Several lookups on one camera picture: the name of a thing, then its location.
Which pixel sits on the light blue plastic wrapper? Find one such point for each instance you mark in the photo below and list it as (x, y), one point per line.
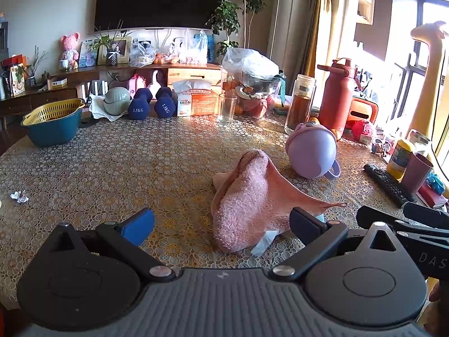
(262, 247)

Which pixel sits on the small printed picture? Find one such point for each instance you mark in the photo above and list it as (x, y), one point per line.
(87, 54)

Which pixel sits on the teal bowl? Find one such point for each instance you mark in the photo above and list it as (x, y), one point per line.
(51, 133)

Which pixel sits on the orange tissue box holder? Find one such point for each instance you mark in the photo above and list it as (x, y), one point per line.
(364, 108)

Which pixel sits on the small toy figure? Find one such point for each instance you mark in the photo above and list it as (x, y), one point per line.
(380, 147)

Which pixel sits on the crumpled foil wrapper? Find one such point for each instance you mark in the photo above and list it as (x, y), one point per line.
(19, 196)

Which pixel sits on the tall green houseplant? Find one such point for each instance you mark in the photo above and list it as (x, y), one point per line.
(228, 17)

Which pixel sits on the yellow curtain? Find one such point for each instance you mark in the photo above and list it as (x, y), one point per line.
(321, 17)

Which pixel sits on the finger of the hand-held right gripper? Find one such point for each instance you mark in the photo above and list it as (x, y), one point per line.
(382, 216)
(428, 212)

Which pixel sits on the beige giraffe figure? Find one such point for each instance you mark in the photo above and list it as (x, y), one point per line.
(428, 87)

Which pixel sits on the pink fluffy towel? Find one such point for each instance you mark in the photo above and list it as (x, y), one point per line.
(242, 196)

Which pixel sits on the plastic bag with goods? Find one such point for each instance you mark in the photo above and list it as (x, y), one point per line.
(142, 54)

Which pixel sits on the steel tin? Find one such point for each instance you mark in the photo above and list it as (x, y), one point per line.
(419, 138)

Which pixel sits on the black television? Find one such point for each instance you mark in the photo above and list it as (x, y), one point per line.
(158, 0)

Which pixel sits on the orange and white tissue pack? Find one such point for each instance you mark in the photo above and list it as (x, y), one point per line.
(194, 103)

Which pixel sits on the red book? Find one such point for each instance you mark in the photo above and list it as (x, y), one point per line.
(433, 200)

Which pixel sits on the glass tea bottle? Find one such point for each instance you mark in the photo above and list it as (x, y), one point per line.
(299, 108)

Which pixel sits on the yellow bottle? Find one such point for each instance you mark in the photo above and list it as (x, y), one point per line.
(398, 159)

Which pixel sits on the red water bottle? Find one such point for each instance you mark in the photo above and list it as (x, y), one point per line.
(336, 98)

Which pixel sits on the printed calendar book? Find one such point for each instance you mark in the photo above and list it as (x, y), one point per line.
(17, 80)

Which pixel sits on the white plastic bag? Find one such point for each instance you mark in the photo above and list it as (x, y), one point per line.
(193, 47)

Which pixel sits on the mauve cup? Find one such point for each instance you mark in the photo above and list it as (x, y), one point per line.
(417, 173)

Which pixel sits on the small yellow box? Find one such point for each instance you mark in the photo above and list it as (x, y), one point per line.
(58, 83)

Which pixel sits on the pink bag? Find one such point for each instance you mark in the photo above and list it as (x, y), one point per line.
(136, 82)

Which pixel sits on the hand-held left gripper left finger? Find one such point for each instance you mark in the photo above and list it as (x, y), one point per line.
(136, 226)

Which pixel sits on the black remote control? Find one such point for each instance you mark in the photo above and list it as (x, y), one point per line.
(386, 184)

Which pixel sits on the orange fruit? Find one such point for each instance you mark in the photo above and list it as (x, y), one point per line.
(336, 134)
(314, 120)

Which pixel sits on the vase with twigs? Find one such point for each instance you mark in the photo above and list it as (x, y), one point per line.
(32, 77)

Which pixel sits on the standing air conditioner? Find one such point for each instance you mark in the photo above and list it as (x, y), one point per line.
(293, 24)

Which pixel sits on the pink bear toy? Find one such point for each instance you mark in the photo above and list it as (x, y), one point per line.
(70, 51)

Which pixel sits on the wooden photo frame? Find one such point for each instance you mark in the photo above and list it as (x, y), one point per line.
(122, 47)

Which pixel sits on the wooden television cabinet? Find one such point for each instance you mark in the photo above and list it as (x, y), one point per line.
(193, 73)

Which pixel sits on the lilac mug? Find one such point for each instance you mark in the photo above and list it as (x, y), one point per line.
(310, 152)

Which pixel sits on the red printed fruit pot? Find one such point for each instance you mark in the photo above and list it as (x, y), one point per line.
(254, 107)

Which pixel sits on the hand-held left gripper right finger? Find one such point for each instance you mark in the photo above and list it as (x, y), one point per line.
(304, 225)

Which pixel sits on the clear plastic bag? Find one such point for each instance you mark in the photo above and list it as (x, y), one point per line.
(249, 61)

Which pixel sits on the blue dumbbell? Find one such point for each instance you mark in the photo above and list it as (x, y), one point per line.
(139, 107)
(165, 103)

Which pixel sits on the white cloth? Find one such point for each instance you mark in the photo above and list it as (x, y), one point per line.
(97, 110)

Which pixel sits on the yellow strainer basket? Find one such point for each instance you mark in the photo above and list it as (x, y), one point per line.
(52, 110)

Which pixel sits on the clear drinking glass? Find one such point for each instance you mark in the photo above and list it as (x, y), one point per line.
(227, 108)

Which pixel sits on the small potted plant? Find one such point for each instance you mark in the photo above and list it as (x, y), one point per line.
(112, 58)

